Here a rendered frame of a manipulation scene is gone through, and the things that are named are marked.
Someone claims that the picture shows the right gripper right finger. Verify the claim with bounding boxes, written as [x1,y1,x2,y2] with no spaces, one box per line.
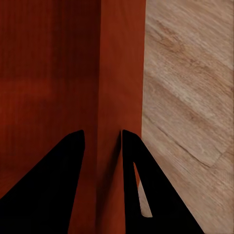
[122,130,204,234]

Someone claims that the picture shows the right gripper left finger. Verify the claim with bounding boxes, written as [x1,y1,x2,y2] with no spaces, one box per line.
[0,130,85,234]

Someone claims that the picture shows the storage box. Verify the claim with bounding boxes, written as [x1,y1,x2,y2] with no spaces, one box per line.
[0,0,146,234]

